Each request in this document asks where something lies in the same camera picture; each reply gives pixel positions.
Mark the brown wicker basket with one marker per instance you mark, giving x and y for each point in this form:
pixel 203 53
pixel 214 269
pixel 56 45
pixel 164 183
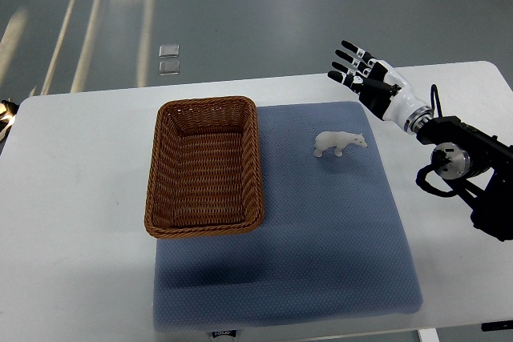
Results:
pixel 205 174

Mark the blue textured mat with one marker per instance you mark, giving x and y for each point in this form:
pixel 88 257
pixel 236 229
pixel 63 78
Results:
pixel 331 244

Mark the black white object at edge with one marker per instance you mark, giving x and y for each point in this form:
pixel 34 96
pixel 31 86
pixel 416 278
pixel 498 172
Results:
pixel 9 110

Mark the black mat label tag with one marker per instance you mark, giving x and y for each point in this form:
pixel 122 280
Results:
pixel 224 333

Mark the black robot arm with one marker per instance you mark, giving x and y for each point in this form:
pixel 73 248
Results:
pixel 470 164

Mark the white toy polar bear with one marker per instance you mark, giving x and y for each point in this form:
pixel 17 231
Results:
pixel 338 140

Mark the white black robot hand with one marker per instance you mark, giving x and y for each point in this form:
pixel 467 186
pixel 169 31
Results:
pixel 380 88

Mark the black table control panel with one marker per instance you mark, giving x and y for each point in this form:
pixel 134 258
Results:
pixel 497 326

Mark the upper clear floor tile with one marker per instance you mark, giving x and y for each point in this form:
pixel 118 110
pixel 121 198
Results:
pixel 170 50

